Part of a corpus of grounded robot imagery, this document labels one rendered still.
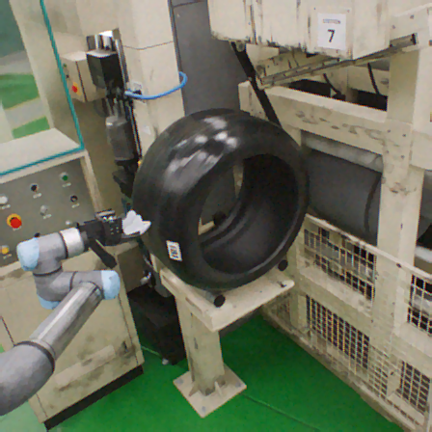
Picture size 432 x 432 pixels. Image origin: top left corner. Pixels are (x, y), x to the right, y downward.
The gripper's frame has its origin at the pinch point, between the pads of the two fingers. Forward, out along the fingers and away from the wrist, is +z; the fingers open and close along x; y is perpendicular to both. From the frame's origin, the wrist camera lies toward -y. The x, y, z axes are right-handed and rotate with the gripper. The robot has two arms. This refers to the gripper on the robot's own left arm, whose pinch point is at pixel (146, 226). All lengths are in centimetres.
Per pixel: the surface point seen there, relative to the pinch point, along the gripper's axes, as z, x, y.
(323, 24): 41, -25, 54
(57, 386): -22, 62, -102
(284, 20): 41, -11, 54
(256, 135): 31.9, -11.1, 24.4
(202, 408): 31, 24, -117
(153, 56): 21, 27, 43
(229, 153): 21.6, -11.8, 21.2
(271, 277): 49, -2, -36
